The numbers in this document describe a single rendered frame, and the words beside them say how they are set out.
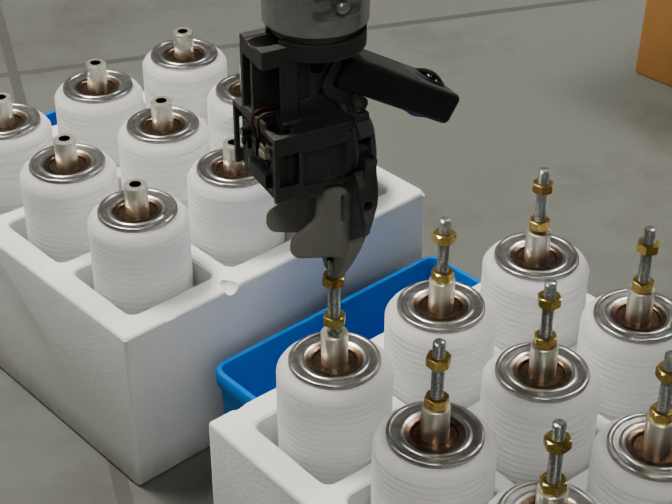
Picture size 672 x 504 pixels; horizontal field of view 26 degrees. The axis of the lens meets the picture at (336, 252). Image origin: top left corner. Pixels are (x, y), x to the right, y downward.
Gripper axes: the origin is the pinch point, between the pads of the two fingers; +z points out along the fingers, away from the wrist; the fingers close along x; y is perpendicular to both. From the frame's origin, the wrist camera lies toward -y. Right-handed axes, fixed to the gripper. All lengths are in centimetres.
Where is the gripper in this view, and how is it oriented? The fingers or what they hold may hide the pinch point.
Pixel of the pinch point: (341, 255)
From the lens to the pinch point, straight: 113.1
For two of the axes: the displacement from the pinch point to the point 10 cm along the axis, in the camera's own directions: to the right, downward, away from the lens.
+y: -8.9, 2.6, -3.9
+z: 0.0, 8.3, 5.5
